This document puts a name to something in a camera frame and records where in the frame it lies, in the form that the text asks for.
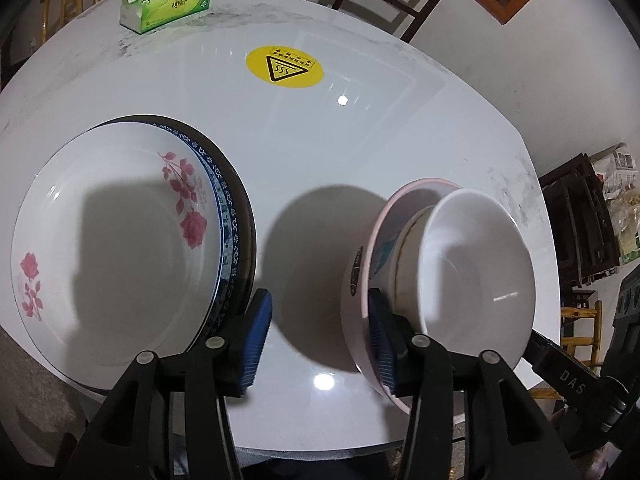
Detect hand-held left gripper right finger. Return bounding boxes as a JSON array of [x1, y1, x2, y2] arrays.
[[367, 287, 571, 480]]

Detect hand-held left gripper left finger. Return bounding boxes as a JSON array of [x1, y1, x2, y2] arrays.
[[70, 288, 273, 480]]

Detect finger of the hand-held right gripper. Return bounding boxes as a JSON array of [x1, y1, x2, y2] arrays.
[[522, 329, 628, 428]]

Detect large pink bowl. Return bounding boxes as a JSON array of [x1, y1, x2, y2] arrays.
[[341, 178, 466, 413]]

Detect white bowl with blue band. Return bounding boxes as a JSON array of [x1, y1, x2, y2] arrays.
[[375, 205, 436, 291]]

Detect white bowl with orange band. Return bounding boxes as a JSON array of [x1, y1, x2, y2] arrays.
[[392, 188, 537, 391]]

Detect large blue floral plate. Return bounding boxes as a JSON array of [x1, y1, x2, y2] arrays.
[[95, 115, 258, 361]]

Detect white plate with pink flowers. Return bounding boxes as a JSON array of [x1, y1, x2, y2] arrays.
[[10, 121, 223, 396]]

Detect stacked dark wooden chairs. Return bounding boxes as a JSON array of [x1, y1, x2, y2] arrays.
[[540, 152, 621, 288]]

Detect pile of papers and bags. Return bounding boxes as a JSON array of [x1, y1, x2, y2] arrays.
[[592, 142, 640, 266]]

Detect round yellow warning sticker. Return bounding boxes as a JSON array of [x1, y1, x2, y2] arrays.
[[245, 45, 325, 89]]

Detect green tissue box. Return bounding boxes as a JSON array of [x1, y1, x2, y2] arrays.
[[119, 0, 213, 36]]

